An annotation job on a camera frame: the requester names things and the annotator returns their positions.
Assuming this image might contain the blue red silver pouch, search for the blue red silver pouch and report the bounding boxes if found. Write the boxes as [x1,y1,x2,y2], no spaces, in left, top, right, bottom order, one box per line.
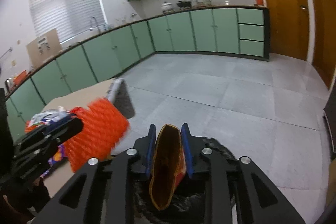
[27,110,68,127]

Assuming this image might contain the orange foam fruit net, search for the orange foam fruit net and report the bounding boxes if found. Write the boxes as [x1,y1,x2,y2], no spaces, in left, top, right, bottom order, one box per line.
[64,98,129,173]

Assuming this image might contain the red gold paper envelope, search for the red gold paper envelope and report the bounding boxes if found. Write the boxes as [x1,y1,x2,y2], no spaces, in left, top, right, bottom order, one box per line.
[149,124,186,210]

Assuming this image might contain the black lined trash bin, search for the black lined trash bin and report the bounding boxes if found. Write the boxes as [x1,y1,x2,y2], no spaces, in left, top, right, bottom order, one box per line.
[133,136,240,224]

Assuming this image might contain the green lower kitchen cabinets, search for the green lower kitchen cabinets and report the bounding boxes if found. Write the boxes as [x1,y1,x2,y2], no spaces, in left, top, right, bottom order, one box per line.
[6,6,270,139]

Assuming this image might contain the orange purple snack packet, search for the orange purple snack packet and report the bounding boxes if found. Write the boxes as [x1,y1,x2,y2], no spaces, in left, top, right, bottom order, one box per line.
[41,144,67,178]

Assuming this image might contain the steel electric kettle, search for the steel electric kettle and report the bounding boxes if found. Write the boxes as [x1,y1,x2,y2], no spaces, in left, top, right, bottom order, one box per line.
[5,78,14,93]

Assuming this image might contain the orange plastic basket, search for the orange plastic basket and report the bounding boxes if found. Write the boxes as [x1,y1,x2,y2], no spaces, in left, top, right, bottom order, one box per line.
[13,70,28,86]

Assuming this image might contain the brown cardboard box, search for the brown cardboard box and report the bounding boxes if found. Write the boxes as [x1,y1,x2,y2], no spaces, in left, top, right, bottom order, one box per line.
[26,28,62,69]

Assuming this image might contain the dark cabinet at right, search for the dark cabinet at right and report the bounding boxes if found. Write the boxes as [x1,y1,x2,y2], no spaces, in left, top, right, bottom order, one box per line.
[323,87,336,159]

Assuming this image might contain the chrome sink faucet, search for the chrome sink faucet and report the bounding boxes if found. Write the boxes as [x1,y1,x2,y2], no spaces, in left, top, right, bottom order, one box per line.
[89,16,101,34]

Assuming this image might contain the white window blind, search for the white window blind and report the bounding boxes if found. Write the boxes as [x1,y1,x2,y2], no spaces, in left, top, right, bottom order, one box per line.
[29,0,107,42]

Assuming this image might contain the right wooden door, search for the right wooden door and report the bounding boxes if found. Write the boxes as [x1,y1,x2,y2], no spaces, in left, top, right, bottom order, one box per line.
[312,0,335,88]

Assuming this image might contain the wooden door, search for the wooden door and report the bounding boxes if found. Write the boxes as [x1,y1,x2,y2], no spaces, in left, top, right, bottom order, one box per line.
[266,0,309,60]
[312,0,335,88]

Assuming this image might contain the black wok pan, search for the black wok pan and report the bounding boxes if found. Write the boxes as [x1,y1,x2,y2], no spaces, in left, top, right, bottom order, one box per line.
[177,0,192,10]

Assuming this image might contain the left wooden door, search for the left wooden door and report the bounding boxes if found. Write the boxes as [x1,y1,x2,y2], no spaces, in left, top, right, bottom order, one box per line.
[266,0,309,60]

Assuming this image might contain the chrome towel rail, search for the chrome towel rail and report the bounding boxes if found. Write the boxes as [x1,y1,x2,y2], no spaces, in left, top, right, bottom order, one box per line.
[0,47,13,59]

